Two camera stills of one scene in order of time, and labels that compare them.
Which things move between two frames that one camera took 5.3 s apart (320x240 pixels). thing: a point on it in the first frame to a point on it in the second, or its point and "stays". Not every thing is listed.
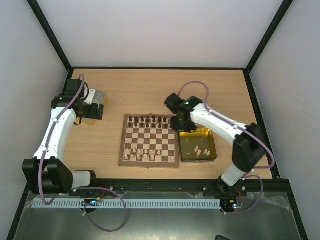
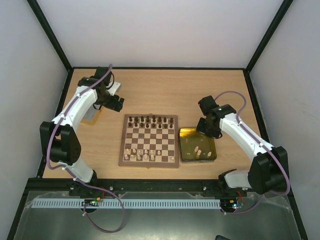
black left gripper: [93, 114] to [113, 105]
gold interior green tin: [198, 146] stays
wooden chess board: [148, 141] stays
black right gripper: [175, 124] to [206, 129]
